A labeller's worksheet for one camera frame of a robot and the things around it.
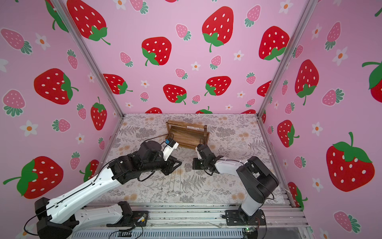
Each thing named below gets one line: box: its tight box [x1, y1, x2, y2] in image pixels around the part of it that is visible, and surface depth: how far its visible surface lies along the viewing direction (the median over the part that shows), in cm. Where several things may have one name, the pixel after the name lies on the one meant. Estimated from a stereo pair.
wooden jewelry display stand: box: [165, 119, 210, 150], surface depth 109 cm
